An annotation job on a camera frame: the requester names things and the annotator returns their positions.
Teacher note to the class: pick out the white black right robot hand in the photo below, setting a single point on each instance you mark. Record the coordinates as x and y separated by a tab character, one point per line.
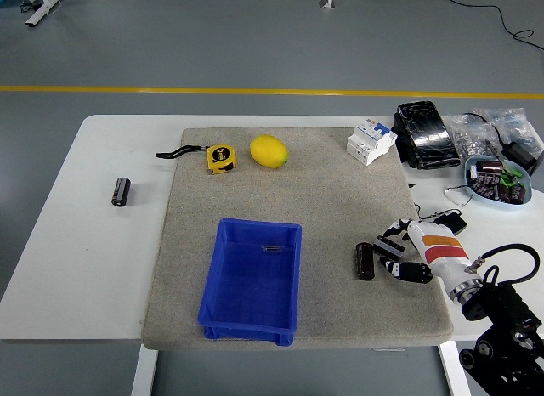
446	251

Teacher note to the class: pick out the short dark battery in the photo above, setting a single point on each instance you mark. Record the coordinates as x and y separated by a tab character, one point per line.
389	248

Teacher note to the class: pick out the long dark brown battery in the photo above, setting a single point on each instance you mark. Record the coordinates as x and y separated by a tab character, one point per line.
365	262
121	193

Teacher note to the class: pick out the fat dark brown battery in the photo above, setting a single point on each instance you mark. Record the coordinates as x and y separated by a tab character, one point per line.
489	166

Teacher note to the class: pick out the blue plastic box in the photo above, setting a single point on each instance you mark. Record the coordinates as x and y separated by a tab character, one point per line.
251	285

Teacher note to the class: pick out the light blue bowl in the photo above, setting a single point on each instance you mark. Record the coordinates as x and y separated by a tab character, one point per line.
497	205

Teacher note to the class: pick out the white connector piece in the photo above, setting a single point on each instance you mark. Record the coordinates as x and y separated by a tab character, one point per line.
473	173

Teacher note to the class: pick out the green small parts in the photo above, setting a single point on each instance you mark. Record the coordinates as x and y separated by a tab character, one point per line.
511	177

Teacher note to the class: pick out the clear bag of metal nuts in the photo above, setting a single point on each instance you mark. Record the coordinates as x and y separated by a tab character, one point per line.
465	139

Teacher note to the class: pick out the black wrapped device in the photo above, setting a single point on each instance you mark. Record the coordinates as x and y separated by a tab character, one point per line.
427	137

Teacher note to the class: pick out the white table leg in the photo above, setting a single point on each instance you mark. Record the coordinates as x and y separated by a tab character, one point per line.
455	370
143	370

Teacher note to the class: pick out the large black power adapter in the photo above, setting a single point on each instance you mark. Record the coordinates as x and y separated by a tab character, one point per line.
520	151

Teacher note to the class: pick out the grey-brown felt mat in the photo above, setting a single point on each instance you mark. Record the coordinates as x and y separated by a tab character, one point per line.
323	200

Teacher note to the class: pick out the white circuit breaker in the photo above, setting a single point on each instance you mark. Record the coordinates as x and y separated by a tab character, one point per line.
367	143

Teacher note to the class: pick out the clear bag of blue parts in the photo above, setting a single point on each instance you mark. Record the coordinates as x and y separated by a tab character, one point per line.
520	124

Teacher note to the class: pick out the small metal clip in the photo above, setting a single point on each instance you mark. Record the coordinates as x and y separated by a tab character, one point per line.
271	249

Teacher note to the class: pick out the yellow lemon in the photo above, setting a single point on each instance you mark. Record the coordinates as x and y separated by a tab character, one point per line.
268	151

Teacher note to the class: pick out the white stand foot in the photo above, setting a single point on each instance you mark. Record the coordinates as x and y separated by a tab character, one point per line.
44	7

